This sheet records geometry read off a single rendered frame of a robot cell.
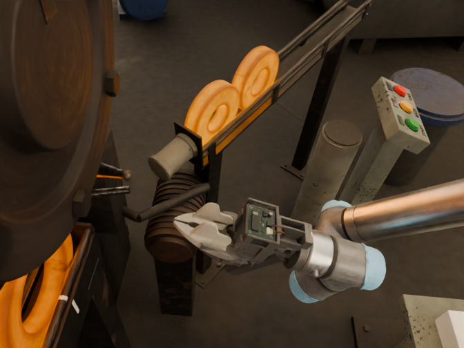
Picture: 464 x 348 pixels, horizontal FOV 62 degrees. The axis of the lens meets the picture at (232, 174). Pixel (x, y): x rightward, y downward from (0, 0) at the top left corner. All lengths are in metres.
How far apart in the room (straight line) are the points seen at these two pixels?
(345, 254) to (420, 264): 1.01
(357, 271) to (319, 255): 0.07
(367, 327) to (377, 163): 0.54
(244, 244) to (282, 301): 0.83
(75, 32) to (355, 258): 0.54
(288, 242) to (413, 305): 0.64
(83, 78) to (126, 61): 2.00
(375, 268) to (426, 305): 0.52
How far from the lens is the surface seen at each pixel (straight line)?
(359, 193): 1.40
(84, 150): 0.36
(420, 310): 1.20
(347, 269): 0.67
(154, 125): 1.88
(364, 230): 0.78
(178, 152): 0.79
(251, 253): 0.62
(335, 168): 1.20
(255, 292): 1.40
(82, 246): 0.66
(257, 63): 0.88
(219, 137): 0.85
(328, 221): 0.82
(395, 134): 1.11
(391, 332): 1.46
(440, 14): 2.76
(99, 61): 0.38
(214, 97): 0.79
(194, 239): 0.60
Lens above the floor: 1.27
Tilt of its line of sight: 49 degrees down
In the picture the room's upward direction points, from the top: 8 degrees clockwise
